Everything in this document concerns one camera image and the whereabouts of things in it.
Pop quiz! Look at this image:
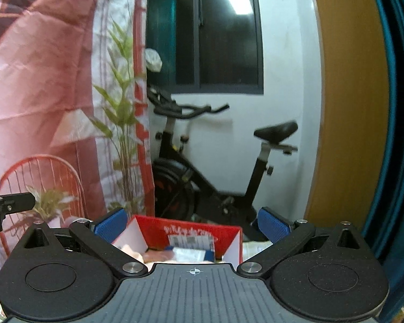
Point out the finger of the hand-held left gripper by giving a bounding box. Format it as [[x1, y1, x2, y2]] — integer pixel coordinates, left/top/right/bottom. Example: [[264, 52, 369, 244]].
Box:
[[0, 192, 36, 233]]

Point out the black exercise bike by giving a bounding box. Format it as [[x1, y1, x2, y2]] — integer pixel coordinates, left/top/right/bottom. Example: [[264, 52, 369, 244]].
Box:
[[146, 86, 298, 243]]

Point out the dark framed window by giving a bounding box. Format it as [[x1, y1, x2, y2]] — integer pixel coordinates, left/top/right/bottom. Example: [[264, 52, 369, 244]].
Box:
[[146, 0, 265, 95]]

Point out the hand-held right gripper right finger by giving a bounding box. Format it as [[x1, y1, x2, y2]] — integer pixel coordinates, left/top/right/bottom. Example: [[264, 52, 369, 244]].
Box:
[[237, 207, 369, 279]]

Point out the white crumpled bag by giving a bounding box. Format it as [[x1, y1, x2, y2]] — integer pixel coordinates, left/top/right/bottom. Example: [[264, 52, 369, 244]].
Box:
[[145, 49, 163, 72]]

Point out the red printed backdrop cloth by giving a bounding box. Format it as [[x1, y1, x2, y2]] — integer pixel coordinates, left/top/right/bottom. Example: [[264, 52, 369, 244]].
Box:
[[0, 0, 156, 307]]

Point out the white plastic packet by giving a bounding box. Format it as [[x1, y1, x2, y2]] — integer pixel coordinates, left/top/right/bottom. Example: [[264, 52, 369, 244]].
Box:
[[172, 246, 217, 264]]

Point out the wooden panel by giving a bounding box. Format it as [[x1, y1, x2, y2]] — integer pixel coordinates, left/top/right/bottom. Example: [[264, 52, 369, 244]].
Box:
[[305, 0, 391, 230]]

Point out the red cardboard box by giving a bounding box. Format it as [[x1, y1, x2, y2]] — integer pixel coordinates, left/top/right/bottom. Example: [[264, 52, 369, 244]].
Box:
[[112, 213, 243, 266]]

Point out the teal curtain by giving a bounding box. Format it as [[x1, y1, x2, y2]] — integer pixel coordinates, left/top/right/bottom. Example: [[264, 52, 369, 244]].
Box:
[[362, 0, 404, 323]]

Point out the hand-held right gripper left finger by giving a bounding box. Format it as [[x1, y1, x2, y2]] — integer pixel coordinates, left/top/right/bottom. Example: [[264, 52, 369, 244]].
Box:
[[18, 208, 148, 279]]

